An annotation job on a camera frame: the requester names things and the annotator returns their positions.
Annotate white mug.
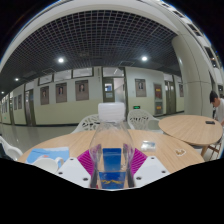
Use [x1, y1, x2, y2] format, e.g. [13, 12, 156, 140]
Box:
[31, 156, 65, 175]

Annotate dark door with window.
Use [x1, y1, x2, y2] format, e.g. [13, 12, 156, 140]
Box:
[102, 76, 116, 104]

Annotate white lattice plastic chair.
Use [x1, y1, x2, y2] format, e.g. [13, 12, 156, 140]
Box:
[71, 113, 101, 135]
[0, 135, 24, 162]
[126, 108, 161, 131]

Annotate framed wall portraits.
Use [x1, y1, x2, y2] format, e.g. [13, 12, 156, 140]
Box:
[12, 78, 185, 112]

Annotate brown notice board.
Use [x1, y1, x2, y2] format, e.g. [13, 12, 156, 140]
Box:
[153, 83, 164, 116]

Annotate small clear plastic packet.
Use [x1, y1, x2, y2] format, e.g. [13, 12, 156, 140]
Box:
[140, 140, 157, 152]

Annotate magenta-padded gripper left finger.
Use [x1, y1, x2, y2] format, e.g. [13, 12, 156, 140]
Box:
[55, 148, 100, 190]

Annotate round wooden table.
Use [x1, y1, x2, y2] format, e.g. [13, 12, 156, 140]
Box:
[158, 114, 224, 158]

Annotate light blue cloth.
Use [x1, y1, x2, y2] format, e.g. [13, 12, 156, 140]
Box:
[25, 146, 71, 165]

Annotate small white cord loop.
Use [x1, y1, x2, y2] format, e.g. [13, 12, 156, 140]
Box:
[174, 148, 187, 158]

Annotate person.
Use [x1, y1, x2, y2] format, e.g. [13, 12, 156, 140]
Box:
[208, 90, 224, 128]

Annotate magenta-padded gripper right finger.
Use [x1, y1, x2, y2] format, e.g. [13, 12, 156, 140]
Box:
[126, 147, 171, 189]

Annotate clear bottle with blue label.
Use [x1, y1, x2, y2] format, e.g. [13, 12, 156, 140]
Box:
[88, 101, 136, 191]

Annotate round ceiling lights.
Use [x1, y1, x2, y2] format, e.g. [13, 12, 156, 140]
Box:
[13, 54, 149, 83]

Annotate wooden chair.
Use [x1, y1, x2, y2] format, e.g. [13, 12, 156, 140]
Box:
[209, 134, 224, 161]

